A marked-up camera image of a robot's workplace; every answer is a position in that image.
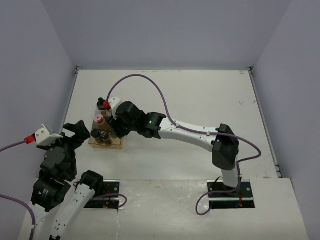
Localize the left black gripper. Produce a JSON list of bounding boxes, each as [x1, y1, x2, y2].
[[37, 119, 90, 177]]

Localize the black lid pepper jar front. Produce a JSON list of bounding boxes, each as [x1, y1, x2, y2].
[[100, 130, 112, 145]]

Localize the black lid pepper jar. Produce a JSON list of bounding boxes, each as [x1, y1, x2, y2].
[[110, 132, 118, 139], [100, 130, 112, 145]]

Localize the pink lid spice bottle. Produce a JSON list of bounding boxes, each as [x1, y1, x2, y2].
[[93, 114, 105, 126]]

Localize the black-knob bottle brown contents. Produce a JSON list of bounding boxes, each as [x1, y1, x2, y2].
[[96, 97, 111, 111]]

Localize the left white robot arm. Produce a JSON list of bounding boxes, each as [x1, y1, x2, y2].
[[30, 120, 104, 240]]

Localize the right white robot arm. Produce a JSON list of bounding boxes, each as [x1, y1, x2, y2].
[[103, 97, 241, 197]]

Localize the smoky grey plastic bin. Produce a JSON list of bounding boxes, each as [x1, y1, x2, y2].
[[92, 119, 110, 132]]

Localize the clear plastic bin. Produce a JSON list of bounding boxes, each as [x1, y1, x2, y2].
[[95, 107, 113, 120]]

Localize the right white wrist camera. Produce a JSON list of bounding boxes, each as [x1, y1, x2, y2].
[[102, 96, 123, 119]]

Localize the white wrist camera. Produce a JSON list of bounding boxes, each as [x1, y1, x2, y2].
[[35, 124, 63, 147], [102, 96, 123, 119]]

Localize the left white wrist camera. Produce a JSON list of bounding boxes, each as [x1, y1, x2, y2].
[[35, 124, 63, 147]]

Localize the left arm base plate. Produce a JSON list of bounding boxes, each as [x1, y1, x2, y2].
[[84, 180, 120, 210]]

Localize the left aluminium table rail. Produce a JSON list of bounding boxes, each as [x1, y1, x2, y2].
[[52, 65, 83, 133]]

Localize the aluminium table rail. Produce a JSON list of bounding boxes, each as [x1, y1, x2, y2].
[[244, 66, 283, 178], [52, 65, 83, 133]]

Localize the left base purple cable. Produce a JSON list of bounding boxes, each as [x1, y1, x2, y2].
[[92, 193, 128, 208]]

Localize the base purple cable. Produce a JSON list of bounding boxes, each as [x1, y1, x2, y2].
[[195, 187, 238, 215], [92, 193, 128, 208]]

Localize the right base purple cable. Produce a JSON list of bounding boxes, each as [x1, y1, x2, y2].
[[195, 187, 238, 215]]

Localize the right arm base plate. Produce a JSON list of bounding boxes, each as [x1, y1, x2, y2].
[[208, 180, 256, 210]]

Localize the right aluminium table rail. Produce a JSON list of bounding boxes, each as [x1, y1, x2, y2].
[[244, 66, 283, 178]]

